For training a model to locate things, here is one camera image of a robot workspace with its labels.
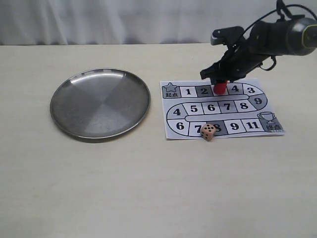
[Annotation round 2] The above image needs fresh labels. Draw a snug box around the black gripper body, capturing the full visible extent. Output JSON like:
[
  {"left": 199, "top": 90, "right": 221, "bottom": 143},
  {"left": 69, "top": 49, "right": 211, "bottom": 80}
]
[{"left": 200, "top": 40, "right": 270, "bottom": 82}]

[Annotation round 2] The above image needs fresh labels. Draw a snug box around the red cylinder game piece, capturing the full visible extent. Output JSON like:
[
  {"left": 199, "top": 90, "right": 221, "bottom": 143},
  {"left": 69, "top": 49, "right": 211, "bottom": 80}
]
[{"left": 213, "top": 81, "right": 227, "bottom": 95}]

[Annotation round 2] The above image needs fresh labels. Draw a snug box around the wooden die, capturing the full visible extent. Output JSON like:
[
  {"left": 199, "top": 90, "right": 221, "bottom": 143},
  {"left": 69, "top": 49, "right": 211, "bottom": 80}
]
[{"left": 200, "top": 123, "right": 216, "bottom": 141}]

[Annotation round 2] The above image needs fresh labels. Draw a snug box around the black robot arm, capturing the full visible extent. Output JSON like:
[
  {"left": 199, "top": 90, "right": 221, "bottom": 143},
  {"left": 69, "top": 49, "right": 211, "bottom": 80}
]
[{"left": 200, "top": 17, "right": 317, "bottom": 85}]

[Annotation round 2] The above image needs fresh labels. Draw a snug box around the paper game board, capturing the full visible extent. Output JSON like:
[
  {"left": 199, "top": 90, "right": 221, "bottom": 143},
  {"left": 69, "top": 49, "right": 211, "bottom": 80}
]
[{"left": 160, "top": 78, "right": 285, "bottom": 139}]

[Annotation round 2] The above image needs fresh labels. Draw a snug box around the round steel plate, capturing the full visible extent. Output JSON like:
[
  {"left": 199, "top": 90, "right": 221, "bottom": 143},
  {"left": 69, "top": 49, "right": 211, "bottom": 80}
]
[{"left": 50, "top": 68, "right": 151, "bottom": 141}]

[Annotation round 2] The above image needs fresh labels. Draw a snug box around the white backdrop curtain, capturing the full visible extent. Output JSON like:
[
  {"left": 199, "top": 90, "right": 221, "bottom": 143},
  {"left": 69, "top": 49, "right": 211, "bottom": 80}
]
[{"left": 0, "top": 0, "right": 317, "bottom": 46}]

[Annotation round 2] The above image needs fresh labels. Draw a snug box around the black cable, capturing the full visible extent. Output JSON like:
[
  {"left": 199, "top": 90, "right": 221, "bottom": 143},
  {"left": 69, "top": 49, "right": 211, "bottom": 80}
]
[{"left": 231, "top": 0, "right": 317, "bottom": 71}]

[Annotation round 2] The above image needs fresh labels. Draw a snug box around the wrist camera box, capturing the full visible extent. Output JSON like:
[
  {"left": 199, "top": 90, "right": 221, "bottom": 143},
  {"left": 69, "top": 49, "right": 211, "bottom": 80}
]
[{"left": 211, "top": 26, "right": 244, "bottom": 46}]

